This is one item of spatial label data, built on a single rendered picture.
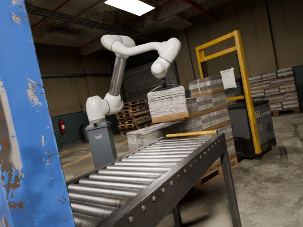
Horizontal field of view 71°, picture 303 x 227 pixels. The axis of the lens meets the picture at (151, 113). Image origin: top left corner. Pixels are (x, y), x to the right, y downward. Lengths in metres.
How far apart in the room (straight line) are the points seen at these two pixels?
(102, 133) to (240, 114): 2.26
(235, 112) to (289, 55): 5.41
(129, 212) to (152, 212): 0.12
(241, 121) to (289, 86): 3.70
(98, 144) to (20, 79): 1.72
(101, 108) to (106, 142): 0.31
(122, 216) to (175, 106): 1.09
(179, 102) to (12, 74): 1.41
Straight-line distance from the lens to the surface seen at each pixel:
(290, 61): 8.71
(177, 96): 1.62
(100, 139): 1.98
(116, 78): 2.02
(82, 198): 0.96
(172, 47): 1.49
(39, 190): 0.31
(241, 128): 3.58
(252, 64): 8.81
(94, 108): 1.98
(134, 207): 0.74
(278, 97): 7.11
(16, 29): 0.33
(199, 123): 2.66
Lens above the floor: 1.11
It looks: 3 degrees down
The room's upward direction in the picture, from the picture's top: 11 degrees counter-clockwise
